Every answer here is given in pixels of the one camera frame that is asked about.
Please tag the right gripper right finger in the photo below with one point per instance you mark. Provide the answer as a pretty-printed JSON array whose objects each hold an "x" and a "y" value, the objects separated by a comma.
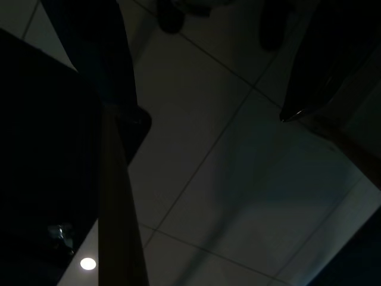
[{"x": 336, "y": 44}]

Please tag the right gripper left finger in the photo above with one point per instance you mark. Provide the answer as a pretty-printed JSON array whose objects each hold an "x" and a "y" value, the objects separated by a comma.
[{"x": 98, "y": 53}]

